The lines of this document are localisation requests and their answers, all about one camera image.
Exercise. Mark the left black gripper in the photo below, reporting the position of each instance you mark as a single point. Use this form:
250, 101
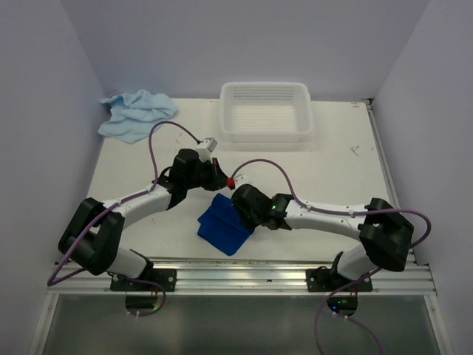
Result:
218, 178

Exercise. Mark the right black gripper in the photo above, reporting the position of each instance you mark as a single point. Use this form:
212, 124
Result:
250, 224

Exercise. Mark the dark blue towel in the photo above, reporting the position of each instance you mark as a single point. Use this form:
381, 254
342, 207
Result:
221, 226

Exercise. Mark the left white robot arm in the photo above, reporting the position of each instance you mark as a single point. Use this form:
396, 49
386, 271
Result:
92, 237

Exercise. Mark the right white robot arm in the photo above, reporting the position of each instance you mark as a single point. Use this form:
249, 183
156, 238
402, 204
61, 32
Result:
383, 235

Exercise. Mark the white perforated plastic basket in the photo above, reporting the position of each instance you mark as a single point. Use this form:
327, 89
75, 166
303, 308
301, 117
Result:
265, 112

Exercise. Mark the light blue towel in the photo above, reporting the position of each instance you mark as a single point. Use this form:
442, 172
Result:
132, 115

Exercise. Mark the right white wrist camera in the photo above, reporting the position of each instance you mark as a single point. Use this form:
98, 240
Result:
240, 180

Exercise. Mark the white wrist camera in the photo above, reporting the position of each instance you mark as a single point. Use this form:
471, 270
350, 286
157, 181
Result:
240, 180
205, 148

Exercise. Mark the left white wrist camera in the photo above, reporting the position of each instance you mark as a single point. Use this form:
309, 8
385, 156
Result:
205, 148

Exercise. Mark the aluminium mounting rail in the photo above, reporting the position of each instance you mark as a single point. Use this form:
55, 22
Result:
264, 278

